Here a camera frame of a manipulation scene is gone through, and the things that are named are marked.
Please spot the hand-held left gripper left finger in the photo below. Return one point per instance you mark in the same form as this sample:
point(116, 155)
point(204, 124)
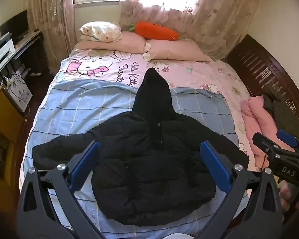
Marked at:
point(86, 161)

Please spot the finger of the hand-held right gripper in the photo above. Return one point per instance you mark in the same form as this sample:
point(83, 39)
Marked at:
point(286, 137)
point(264, 142)

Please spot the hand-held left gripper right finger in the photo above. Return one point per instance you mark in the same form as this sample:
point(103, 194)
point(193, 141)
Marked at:
point(214, 164)

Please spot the black puffer jacket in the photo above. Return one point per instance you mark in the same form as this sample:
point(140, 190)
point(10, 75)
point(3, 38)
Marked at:
point(144, 169)

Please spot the person's right hand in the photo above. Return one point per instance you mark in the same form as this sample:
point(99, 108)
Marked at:
point(286, 196)

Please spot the pink folded garment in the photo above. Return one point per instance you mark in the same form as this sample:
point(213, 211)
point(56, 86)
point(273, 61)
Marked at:
point(259, 122)

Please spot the dark green garment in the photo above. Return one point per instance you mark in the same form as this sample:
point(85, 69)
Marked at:
point(281, 114)

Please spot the blue plaid bed sheet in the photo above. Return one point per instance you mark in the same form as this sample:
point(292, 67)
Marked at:
point(89, 109)

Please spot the pink cartoon bed sheet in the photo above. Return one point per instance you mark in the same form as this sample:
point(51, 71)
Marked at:
point(189, 77)

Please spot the yellow wooden cabinet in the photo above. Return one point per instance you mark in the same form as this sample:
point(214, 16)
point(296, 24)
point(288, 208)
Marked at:
point(5, 119)

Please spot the white floral computer case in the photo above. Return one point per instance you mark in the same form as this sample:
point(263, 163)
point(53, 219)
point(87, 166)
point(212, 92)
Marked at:
point(20, 92)

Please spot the sheer floral curtain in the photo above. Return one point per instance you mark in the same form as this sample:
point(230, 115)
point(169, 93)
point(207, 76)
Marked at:
point(226, 29)

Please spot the pink pillow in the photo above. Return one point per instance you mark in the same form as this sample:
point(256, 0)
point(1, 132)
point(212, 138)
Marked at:
point(124, 42)
point(174, 49)

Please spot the white floral pillow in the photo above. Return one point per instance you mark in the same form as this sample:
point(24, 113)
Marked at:
point(99, 31)

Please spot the dark desk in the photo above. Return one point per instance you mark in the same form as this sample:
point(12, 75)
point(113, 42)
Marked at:
point(27, 39)

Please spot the white printer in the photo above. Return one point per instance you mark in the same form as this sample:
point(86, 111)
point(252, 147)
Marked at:
point(1, 54)

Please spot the orange carrot plush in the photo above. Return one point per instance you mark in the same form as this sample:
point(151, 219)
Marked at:
point(154, 29)

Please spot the grey flat device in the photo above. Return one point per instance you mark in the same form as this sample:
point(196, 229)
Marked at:
point(1, 39)

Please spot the beige floral curtain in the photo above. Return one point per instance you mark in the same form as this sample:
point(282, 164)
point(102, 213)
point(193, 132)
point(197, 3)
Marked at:
point(49, 17)

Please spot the black monitor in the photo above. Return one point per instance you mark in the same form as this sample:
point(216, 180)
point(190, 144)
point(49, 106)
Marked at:
point(15, 25)

